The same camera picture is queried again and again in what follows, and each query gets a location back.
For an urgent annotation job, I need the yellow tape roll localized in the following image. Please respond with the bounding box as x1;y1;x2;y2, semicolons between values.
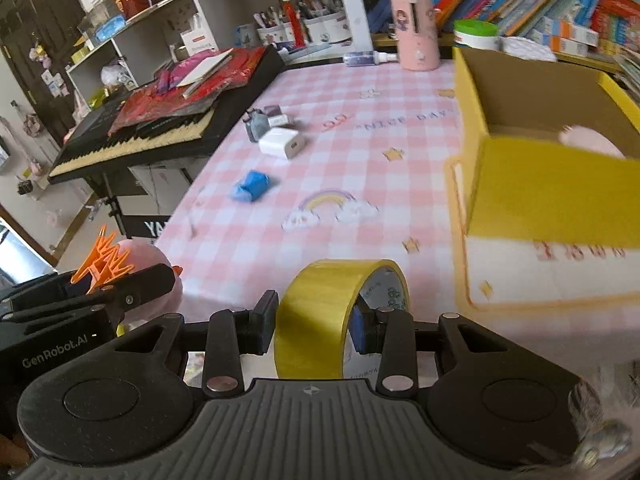
273;259;410;382

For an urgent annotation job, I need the pink doll orange crown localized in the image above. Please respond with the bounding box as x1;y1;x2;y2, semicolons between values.
70;226;183;335

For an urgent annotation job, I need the blue packet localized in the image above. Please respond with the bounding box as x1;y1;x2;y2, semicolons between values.
229;170;271;203

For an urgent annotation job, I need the white charger plug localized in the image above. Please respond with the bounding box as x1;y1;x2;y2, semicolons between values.
258;127;306;160

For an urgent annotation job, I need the pink plush pig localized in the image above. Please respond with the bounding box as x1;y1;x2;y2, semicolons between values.
559;126;625;158

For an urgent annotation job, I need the cream desk mat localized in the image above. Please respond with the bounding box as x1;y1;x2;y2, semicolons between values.
444;156;639;314

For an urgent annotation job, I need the black keyboard stand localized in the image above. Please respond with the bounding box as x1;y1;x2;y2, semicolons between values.
102;174;171;240

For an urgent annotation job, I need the black Yamaha keyboard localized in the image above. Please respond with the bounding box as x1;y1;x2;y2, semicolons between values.
48;47;284;184

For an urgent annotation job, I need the pink checked tablecloth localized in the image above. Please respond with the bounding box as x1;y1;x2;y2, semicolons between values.
157;60;639;370

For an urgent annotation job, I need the yellow cardboard box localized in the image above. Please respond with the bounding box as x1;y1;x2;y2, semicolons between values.
454;48;639;248

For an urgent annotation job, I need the small white box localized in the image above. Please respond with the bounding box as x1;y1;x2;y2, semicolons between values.
268;114;294;128

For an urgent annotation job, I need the red plastic bag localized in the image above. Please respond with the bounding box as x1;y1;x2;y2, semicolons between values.
107;47;268;136

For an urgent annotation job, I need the white notebook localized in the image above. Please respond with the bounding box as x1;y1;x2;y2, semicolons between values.
175;49;233;87

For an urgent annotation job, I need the small glue bottle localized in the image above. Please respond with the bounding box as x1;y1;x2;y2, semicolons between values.
343;51;398;67

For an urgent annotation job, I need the white pen holder cup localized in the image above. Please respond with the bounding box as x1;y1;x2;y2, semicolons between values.
303;10;352;44

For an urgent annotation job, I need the white jar green lid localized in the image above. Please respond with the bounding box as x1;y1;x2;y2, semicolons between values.
454;18;501;51

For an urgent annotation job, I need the white cubby shelf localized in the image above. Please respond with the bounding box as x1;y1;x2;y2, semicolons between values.
66;0;372;99

